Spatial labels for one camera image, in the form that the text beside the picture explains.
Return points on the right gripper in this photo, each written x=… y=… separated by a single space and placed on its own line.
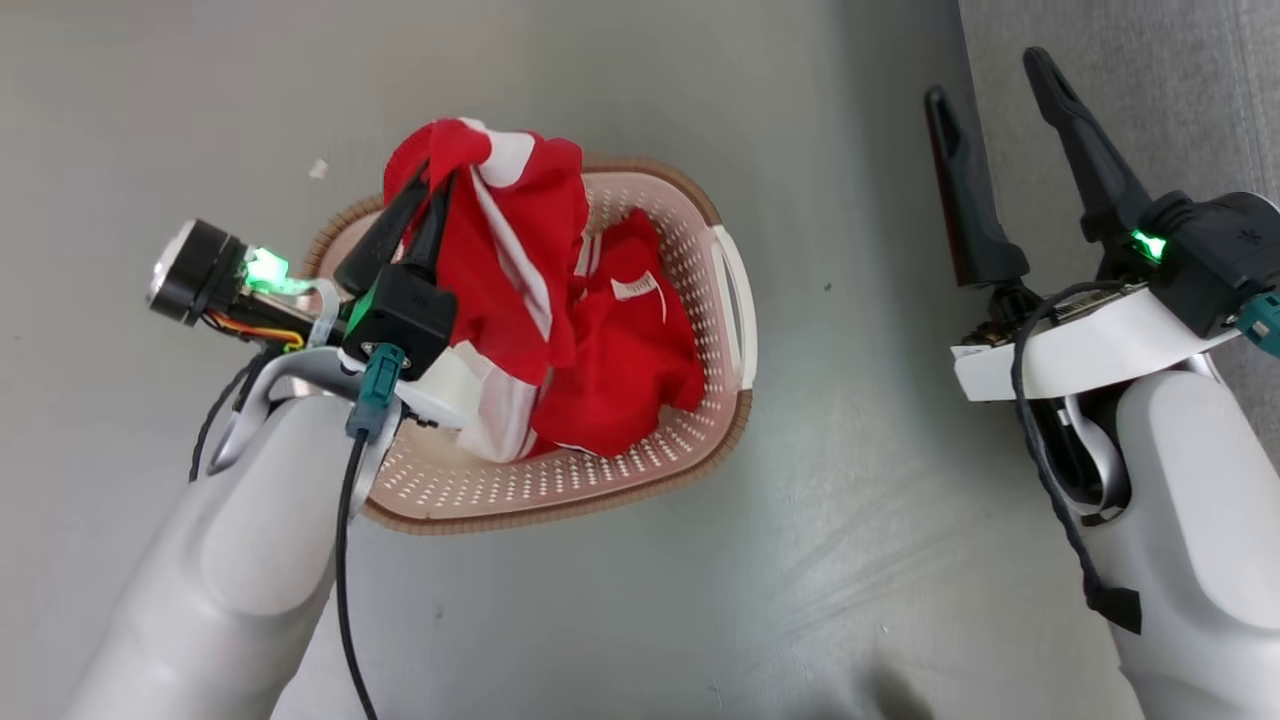
x=1080 y=355

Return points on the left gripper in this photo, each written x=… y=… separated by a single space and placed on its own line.
x=195 y=272

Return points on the red and white striped garment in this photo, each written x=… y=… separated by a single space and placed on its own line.
x=510 y=250

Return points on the plain red garment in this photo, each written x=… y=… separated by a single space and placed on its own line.
x=620 y=360

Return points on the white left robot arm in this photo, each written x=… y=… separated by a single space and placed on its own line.
x=230 y=540

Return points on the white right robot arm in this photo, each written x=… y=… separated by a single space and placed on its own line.
x=1200 y=520

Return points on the pink perforated laundry basket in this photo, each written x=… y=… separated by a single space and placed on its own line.
x=690 y=300

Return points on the small white floor scrap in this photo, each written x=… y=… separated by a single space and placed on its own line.
x=318 y=169

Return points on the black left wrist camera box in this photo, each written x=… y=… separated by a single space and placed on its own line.
x=400 y=315

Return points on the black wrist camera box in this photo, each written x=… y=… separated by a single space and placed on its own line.
x=1220 y=250
x=400 y=315

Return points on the teal left camera connector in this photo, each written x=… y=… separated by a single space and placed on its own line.
x=375 y=390

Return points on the teal camera connector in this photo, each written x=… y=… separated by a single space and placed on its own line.
x=1262 y=322
x=375 y=390

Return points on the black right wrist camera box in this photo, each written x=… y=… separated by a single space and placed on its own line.
x=1220 y=250

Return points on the teal right camera connector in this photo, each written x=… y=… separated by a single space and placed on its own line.
x=1262 y=322

